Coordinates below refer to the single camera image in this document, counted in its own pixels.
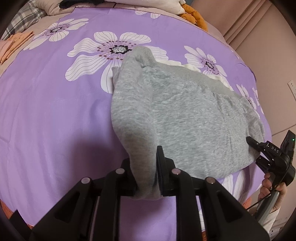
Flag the grey sweatshirt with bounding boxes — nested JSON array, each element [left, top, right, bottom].
[[111, 47, 265, 200]]

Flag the right hand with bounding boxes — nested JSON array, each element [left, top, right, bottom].
[[258, 173, 287, 213]]

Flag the purple floral bedsheet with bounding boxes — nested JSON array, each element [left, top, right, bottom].
[[1, 7, 257, 240]]

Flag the orange knit garment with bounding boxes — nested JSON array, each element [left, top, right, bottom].
[[179, 4, 208, 32]]

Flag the cream fleece garment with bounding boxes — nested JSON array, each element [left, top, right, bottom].
[[107, 0, 186, 15]]

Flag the orange folded cloth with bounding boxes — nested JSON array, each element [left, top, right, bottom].
[[6, 31, 34, 55]]

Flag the pink folded cloth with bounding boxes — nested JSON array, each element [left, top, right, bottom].
[[0, 40, 14, 64]]

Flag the plaid grey shirt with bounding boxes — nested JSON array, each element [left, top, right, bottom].
[[1, 1, 47, 40]]

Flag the beige pillow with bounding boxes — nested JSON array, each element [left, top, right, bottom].
[[35, 0, 75, 16]]

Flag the dark navy garment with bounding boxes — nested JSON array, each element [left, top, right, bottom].
[[59, 0, 105, 9]]

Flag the black cable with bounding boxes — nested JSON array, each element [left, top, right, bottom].
[[246, 159, 293, 212]]

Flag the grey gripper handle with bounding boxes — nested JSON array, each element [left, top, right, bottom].
[[253, 191, 280, 225]]

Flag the white wall socket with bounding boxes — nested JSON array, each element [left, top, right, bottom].
[[287, 80, 296, 100]]

